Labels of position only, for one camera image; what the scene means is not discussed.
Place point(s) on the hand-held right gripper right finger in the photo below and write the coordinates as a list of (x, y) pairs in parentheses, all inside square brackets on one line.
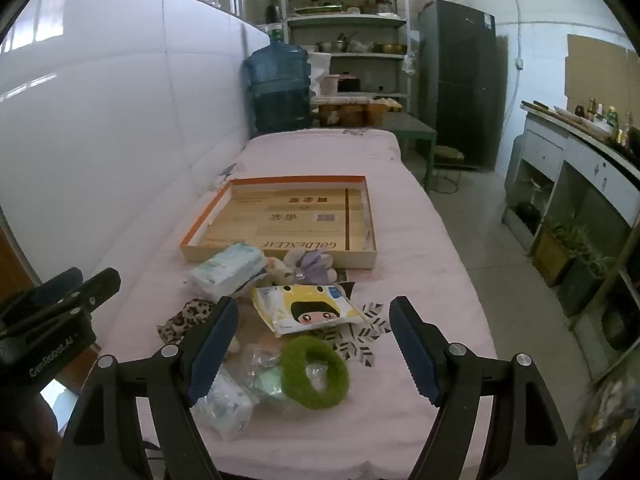
[(415, 355)]

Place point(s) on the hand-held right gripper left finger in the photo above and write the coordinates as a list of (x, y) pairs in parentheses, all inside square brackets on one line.
[(215, 355)]

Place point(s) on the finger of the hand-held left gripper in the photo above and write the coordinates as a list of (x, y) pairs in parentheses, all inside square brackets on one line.
[(95, 287), (50, 287)]

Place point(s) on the leopard print scrunchie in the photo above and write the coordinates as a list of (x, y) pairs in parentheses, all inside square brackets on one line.
[(187, 315)]

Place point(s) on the blue white tissue pack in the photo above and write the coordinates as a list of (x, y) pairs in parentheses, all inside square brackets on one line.
[(227, 270), (227, 407)]

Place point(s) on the green sponge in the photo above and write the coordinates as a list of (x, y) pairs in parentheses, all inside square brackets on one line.
[(265, 380)]

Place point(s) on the green fuzzy scrunchie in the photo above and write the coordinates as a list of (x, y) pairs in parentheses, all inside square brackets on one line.
[(295, 380)]

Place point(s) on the yellow wet wipes pack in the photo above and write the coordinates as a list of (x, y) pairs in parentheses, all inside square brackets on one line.
[(300, 310)]

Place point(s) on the plush toy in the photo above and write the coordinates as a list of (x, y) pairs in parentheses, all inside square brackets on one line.
[(310, 265)]

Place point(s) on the orange-rimmed cardboard box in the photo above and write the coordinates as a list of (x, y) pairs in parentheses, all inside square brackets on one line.
[(300, 225)]

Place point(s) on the person's left hand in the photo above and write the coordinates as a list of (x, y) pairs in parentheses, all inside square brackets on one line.
[(30, 435)]

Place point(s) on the planter crate with plants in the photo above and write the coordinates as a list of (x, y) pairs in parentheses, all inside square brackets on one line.
[(550, 260)]

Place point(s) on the green side table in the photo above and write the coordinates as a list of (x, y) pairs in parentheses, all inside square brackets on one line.
[(407, 127)]

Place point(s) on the white counter cabinet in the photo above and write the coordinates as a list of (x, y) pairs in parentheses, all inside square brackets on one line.
[(545, 145)]

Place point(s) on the row of brown jars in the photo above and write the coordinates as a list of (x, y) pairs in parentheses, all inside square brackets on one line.
[(350, 115)]

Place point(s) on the dark refrigerator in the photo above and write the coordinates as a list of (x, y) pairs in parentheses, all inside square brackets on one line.
[(460, 85)]

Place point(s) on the blue water jug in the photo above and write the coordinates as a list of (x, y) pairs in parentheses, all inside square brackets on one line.
[(277, 80)]

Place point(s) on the group of condiment bottles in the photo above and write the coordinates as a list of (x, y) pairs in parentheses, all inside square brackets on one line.
[(612, 120)]

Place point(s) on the cardboard sheet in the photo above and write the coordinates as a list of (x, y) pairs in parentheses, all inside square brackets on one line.
[(595, 70)]

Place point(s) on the green metal shelf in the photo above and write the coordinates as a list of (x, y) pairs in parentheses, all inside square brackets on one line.
[(345, 20)]

